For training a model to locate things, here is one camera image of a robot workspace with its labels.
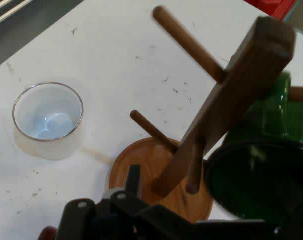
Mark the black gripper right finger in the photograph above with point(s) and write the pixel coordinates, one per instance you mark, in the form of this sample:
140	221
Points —
286	232

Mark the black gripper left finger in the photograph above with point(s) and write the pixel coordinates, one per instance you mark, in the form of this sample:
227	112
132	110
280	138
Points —
111	220

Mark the wooden mug tree stand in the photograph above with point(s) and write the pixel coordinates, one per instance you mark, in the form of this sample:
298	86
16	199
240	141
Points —
241	95

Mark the white enamel cup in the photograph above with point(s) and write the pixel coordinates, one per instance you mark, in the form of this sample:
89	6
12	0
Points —
47	112

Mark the green ceramic mug white script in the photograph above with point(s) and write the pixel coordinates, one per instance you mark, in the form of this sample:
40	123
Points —
266	120

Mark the silver metal wall rail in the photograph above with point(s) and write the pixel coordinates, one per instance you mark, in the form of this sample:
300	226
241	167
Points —
6	10

